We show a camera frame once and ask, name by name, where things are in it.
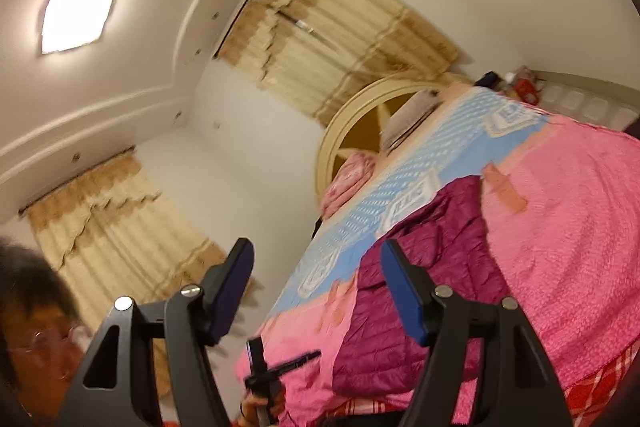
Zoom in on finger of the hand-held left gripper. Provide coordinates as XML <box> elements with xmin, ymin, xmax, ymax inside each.
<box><xmin>247</xmin><ymin>338</ymin><xmax>266</xmax><ymax>380</ymax></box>
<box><xmin>265</xmin><ymin>349</ymin><xmax>322</xmax><ymax>379</ymax></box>

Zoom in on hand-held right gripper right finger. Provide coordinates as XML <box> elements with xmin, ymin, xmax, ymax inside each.
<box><xmin>380</xmin><ymin>238</ymin><xmax>573</xmax><ymax>427</ymax></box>

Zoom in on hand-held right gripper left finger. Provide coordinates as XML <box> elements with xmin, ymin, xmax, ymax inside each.
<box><xmin>55</xmin><ymin>237</ymin><xmax>256</xmax><ymax>427</ymax></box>

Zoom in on magenta puffer jacket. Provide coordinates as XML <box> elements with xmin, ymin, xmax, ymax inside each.
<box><xmin>332</xmin><ymin>175</ymin><xmax>513</xmax><ymax>400</ymax></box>

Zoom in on person's left hand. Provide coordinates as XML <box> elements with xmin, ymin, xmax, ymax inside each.
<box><xmin>239</xmin><ymin>399</ymin><xmax>261</xmax><ymax>427</ymax></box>

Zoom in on folded pink floral quilt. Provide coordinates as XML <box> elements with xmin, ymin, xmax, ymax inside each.
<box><xmin>320</xmin><ymin>152</ymin><xmax>376</xmax><ymax>220</ymax></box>

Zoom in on beige curtain with valance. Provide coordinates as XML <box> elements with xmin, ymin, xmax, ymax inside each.
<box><xmin>20</xmin><ymin>151</ymin><xmax>228</xmax><ymax>408</ymax></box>
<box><xmin>215</xmin><ymin>0</ymin><xmax>462</xmax><ymax>128</ymax></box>

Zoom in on bed with pink blue cover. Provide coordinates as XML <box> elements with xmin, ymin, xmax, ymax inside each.
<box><xmin>235</xmin><ymin>84</ymin><xmax>640</xmax><ymax>423</ymax></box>

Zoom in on striped pillow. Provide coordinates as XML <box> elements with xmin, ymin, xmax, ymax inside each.
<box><xmin>380</xmin><ymin>89</ymin><xmax>442</xmax><ymax>152</ymax></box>

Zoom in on cream round headboard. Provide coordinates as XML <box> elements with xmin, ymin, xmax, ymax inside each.
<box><xmin>315</xmin><ymin>74</ymin><xmax>476</xmax><ymax>208</ymax></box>

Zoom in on eyeglasses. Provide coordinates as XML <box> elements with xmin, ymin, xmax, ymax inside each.
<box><xmin>7</xmin><ymin>324</ymin><xmax>87</xmax><ymax>358</ymax></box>

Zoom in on person's head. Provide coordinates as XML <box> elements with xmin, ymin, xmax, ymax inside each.
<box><xmin>0</xmin><ymin>236</ymin><xmax>95</xmax><ymax>427</ymax></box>

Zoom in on red container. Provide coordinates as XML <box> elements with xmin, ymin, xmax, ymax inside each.
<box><xmin>515</xmin><ymin>78</ymin><xmax>540</xmax><ymax>104</ymax></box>

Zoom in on white panelled furniture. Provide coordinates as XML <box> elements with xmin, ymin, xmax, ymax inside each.
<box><xmin>536</xmin><ymin>71</ymin><xmax>640</xmax><ymax>132</ymax></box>

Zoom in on recessed ceiling spotlights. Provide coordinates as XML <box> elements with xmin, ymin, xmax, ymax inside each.
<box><xmin>72</xmin><ymin>0</ymin><xmax>298</xmax><ymax>160</ymax></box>

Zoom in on square ceiling light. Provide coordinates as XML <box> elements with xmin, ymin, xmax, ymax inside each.
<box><xmin>41</xmin><ymin>0</ymin><xmax>122</xmax><ymax>56</ymax></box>

